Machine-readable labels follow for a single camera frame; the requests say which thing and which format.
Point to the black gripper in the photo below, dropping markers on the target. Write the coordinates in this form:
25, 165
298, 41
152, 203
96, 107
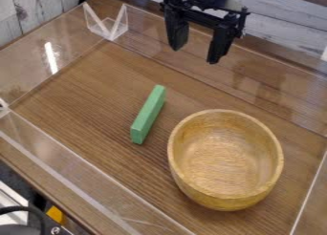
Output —
214, 14

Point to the green rectangular block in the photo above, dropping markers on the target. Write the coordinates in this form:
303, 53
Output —
147, 114

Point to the brown wooden bowl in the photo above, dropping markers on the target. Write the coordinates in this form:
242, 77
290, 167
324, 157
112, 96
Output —
224, 158

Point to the yellow black device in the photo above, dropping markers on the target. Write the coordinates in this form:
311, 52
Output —
55, 216

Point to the clear acrylic corner bracket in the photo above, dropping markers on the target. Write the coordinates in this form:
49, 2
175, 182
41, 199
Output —
108, 28

